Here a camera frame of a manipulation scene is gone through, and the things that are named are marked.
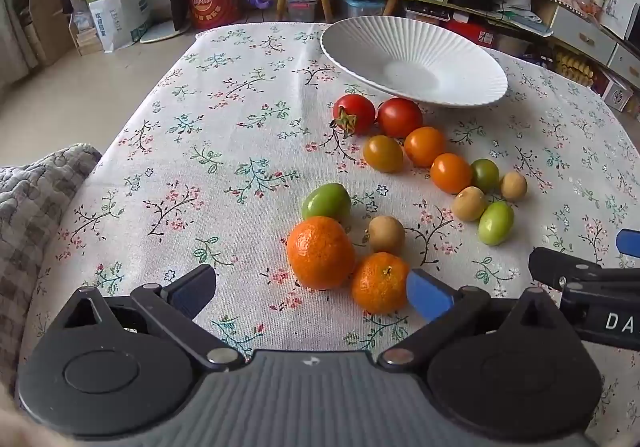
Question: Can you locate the small green jujube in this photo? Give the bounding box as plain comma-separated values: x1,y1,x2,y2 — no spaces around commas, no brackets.
477,201,516,247

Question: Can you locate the floral tablecloth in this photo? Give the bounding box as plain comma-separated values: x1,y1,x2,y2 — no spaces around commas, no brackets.
20,22,640,447

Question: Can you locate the clear box with dark lid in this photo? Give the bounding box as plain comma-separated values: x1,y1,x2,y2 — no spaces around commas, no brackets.
404,1,453,25

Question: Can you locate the low cabinet with drawers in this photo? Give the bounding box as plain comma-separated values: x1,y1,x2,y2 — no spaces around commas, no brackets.
447,0,640,92

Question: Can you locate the red tomato with green calyx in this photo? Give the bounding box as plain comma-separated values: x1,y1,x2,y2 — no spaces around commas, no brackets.
330,94,376,138

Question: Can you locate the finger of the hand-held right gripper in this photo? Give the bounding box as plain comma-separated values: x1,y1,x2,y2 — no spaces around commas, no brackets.
528,246,640,291
615,229,640,259

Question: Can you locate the beige longan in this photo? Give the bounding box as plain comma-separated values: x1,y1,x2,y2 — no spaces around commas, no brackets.
452,186,487,222
367,215,406,256
500,171,528,202

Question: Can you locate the small green-orange tomato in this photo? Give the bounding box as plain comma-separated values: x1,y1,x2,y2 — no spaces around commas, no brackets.
471,158,501,194

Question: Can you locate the white ribbed plate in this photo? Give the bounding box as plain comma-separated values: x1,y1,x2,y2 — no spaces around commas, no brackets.
320,16,509,110

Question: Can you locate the small orange mandarin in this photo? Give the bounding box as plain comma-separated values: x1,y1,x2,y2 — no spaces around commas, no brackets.
351,252,412,316

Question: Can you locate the white patterned box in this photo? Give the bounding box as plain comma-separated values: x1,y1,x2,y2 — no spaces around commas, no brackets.
602,74,633,112

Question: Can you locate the red box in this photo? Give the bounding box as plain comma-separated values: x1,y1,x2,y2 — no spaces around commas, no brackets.
450,19,493,48

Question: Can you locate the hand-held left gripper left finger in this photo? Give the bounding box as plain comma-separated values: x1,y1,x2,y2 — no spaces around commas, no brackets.
62,263,247,374

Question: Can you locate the clear box with blue lid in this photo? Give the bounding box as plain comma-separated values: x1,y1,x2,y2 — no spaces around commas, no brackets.
340,0,386,20

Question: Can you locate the orange tomato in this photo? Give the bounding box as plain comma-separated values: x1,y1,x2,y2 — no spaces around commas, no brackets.
430,153,474,194
403,126,446,168

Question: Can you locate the large orange mandarin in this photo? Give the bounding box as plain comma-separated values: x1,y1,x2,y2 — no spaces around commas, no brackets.
286,216,357,292

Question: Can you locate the yellow egg tray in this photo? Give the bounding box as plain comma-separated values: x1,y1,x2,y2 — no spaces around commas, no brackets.
554,51,598,85

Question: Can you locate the clear storage box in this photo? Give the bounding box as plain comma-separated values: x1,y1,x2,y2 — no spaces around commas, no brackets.
287,0,321,22

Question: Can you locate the white oval base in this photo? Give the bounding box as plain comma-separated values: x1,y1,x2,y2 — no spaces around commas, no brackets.
139,19,191,44

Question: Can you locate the large green jujube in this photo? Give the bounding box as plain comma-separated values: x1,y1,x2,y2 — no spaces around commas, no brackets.
301,183,352,222

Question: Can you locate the grey quilted blanket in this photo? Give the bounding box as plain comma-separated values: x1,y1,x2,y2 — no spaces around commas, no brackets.
0,143,103,398

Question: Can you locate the white paper bag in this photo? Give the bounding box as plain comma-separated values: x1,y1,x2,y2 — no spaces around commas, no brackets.
84,0,163,52

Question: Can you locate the smooth red tomato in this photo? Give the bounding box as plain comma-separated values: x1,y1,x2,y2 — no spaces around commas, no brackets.
377,97,424,140

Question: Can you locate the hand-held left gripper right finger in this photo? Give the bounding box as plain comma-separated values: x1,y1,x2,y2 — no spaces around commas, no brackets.
377,268,583,373

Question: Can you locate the yellow-orange tomato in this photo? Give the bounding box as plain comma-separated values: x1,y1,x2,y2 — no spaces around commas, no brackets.
363,135,405,174

